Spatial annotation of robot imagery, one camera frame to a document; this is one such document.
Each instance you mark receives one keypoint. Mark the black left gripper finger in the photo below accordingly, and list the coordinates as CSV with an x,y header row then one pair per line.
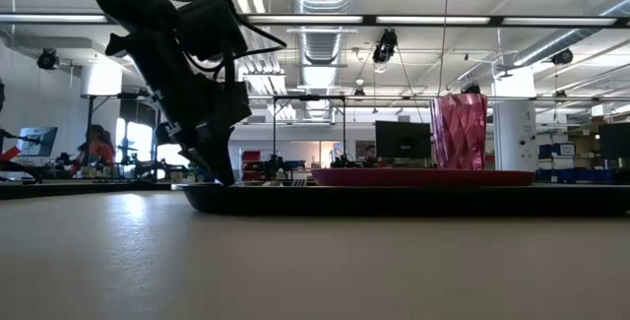
x,y
197,155
219,157

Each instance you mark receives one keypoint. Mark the dark green tray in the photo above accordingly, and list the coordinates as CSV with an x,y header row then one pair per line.
x,y
394,201

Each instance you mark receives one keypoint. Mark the pink plastic plate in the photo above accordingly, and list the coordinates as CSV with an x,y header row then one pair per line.
x,y
423,177

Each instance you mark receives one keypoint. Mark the red faceted plastic cup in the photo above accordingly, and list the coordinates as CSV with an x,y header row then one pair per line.
x,y
459,133

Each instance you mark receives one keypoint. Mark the red storage bins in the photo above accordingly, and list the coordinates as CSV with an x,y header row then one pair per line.
x,y
251,157

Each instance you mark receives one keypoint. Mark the person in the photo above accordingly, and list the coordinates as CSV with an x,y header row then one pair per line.
x,y
370,155
98,151

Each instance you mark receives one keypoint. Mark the tan table mat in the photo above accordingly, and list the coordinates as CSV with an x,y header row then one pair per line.
x,y
315,261

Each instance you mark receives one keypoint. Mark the black ceiling spotlight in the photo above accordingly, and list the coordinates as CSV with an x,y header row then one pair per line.
x,y
562,56
47,59

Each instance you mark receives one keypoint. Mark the small lit monitor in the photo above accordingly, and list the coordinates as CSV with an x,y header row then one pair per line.
x,y
37,141

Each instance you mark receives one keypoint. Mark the black monitor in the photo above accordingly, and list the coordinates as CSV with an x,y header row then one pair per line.
x,y
402,139
615,140

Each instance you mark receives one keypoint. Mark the overhead light bar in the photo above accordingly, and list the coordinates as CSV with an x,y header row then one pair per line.
x,y
366,19

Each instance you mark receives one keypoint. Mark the white round column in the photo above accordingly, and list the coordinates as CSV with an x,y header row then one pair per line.
x,y
514,123

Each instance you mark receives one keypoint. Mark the blue storage bins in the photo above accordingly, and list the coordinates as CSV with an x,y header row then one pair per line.
x,y
576,174

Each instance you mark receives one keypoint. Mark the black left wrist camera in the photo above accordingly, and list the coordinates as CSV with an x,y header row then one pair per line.
x,y
211,24

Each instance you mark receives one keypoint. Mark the black frame rig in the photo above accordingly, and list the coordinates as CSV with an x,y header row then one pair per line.
x,y
309,97
90,113

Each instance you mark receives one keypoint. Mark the black aluminium table frame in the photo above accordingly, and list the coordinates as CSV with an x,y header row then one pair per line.
x,y
74,191

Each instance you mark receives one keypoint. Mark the black overhead camera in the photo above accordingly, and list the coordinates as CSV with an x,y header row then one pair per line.
x,y
385,46

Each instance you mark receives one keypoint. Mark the grey ceiling duct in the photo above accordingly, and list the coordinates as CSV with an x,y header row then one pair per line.
x,y
566,39

